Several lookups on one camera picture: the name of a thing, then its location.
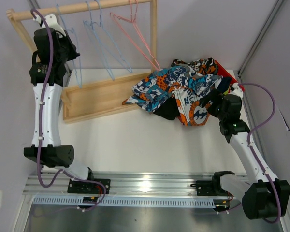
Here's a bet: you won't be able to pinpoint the slotted white cable duct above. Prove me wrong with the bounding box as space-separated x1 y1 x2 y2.
32 195 228 208

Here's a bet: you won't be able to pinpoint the orange camouflage shorts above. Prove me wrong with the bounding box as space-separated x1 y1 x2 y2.
171 58 219 75

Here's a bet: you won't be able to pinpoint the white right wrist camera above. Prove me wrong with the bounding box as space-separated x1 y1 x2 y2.
229 82 244 99

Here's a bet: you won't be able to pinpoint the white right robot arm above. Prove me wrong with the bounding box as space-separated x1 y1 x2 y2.
200 89 290 223

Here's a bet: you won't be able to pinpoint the black shorts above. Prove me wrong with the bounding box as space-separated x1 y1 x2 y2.
153 97 180 120

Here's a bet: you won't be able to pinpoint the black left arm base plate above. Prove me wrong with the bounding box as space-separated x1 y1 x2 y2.
67 178 111 194

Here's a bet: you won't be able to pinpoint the blue hanger holding green shorts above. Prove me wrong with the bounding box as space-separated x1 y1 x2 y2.
94 1 133 73

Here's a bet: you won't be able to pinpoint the red plastic tray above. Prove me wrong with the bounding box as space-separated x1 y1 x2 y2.
215 60 239 93

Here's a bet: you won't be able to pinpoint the aluminium mounting rail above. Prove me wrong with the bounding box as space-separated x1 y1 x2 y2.
22 172 287 199

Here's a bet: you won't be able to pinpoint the teal patterned shorts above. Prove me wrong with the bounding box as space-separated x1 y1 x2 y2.
122 66 222 126

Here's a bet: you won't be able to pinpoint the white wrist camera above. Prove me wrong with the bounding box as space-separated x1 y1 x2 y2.
229 82 244 99
33 14 67 38

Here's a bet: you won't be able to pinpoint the wooden clothes rack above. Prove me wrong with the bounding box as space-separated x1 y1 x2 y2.
6 0 159 123

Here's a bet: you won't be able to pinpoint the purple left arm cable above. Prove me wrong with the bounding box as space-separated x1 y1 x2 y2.
30 8 107 212

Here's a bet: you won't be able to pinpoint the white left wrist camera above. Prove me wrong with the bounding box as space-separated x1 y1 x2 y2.
33 14 67 38

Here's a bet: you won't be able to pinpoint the navy blue shorts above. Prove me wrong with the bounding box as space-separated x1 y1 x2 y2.
216 77 232 94

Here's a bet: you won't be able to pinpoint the pink wire hanger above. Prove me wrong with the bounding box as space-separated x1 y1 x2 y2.
109 0 161 71

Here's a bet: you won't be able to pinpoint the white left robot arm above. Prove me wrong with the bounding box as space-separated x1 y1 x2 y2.
23 28 95 193

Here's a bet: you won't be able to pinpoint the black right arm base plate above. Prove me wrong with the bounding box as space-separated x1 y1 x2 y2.
190 180 228 197

